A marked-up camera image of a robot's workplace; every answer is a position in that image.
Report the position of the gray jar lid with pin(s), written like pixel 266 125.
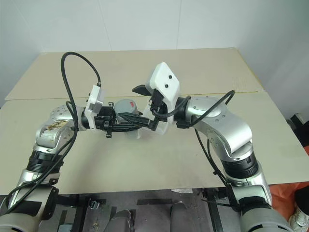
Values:
pixel 124 106

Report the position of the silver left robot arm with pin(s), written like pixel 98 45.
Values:
pixel 48 135

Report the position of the black object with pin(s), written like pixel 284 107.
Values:
pixel 298 128

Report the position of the gray rounded shape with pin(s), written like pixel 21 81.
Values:
pixel 120 221

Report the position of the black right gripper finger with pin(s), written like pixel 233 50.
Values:
pixel 142 90
pixel 154 124

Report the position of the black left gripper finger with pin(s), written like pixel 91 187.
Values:
pixel 130 127
pixel 132 118

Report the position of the white shoe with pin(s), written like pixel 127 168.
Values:
pixel 299 216

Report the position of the black table frame bar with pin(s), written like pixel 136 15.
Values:
pixel 214 212
pixel 70 212

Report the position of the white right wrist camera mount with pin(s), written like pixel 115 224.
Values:
pixel 164 79

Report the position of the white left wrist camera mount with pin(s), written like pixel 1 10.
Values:
pixel 95 101

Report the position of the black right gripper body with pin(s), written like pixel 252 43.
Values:
pixel 157 99

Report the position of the orange fabric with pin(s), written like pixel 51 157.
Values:
pixel 282 195

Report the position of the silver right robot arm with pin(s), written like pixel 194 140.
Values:
pixel 231 130

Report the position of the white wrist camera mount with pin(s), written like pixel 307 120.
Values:
pixel 164 79
pixel 95 101

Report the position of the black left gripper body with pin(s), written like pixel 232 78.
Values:
pixel 104 116

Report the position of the white paper scrap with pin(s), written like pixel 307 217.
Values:
pixel 183 191

